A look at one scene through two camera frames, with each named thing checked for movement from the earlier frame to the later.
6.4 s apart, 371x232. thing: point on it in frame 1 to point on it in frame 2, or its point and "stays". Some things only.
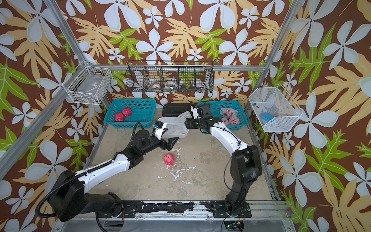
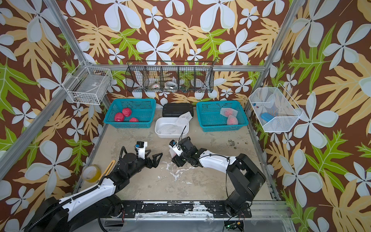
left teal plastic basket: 143,111 stays
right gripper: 190,123 to 177,161
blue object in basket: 266,116 stays
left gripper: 168,145 to 154,162
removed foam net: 180,119 stays
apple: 119,117 stays
